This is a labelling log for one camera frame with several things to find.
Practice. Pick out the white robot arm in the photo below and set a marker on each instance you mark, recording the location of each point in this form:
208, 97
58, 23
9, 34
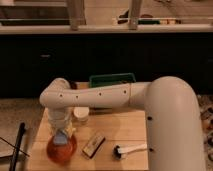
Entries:
174, 129

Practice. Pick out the wooden block eraser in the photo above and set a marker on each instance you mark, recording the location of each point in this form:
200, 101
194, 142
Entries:
93, 144

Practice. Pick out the white handled dish brush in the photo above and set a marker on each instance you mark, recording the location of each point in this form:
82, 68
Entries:
120, 152

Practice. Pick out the red orange bowl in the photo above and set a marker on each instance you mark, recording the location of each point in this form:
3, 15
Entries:
61, 154

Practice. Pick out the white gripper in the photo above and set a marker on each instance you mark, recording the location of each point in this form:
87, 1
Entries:
60, 120

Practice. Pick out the black pole on left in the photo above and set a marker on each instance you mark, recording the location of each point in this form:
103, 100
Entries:
16, 150

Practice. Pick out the blue sponge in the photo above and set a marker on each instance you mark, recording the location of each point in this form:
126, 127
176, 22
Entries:
60, 138

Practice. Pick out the white lidded jar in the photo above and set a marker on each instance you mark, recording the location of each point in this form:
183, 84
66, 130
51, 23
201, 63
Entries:
81, 113

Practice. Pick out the green plastic tray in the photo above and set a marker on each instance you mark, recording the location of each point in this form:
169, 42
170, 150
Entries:
111, 79

